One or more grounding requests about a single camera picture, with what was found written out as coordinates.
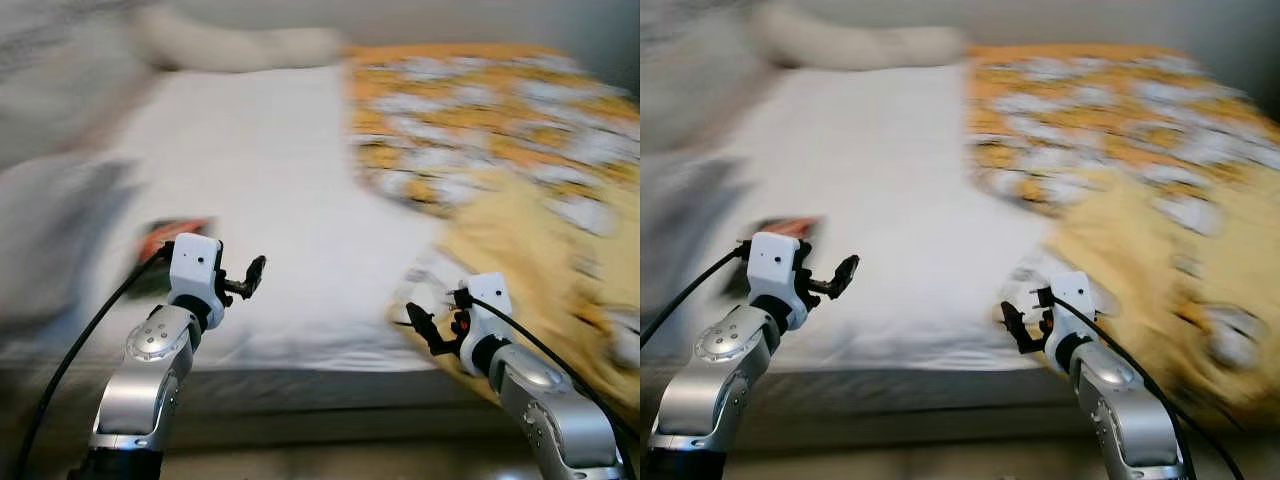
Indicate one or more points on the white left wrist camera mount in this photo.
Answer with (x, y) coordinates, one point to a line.
(775, 265)
(193, 265)

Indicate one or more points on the white quilted mattress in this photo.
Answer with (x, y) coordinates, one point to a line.
(880, 180)
(280, 180)

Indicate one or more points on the cream long bolster pillow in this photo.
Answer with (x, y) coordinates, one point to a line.
(220, 45)
(850, 45)

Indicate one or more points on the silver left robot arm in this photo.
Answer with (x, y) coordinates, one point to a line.
(715, 390)
(140, 390)

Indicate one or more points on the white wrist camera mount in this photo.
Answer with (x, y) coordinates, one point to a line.
(775, 265)
(490, 310)
(193, 265)
(1072, 310)

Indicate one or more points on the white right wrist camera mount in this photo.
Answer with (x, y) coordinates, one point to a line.
(1072, 310)
(490, 310)

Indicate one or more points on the grey bed base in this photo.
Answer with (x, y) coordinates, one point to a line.
(900, 395)
(300, 395)

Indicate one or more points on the grey bear pillow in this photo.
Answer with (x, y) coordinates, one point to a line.
(680, 230)
(50, 240)

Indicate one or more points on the white grey printed cushion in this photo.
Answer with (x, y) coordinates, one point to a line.
(50, 90)
(690, 80)

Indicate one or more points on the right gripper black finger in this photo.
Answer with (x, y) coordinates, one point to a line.
(1015, 325)
(422, 325)

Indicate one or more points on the yellow cartoon egg blanket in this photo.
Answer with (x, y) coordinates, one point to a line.
(1100, 110)
(500, 110)

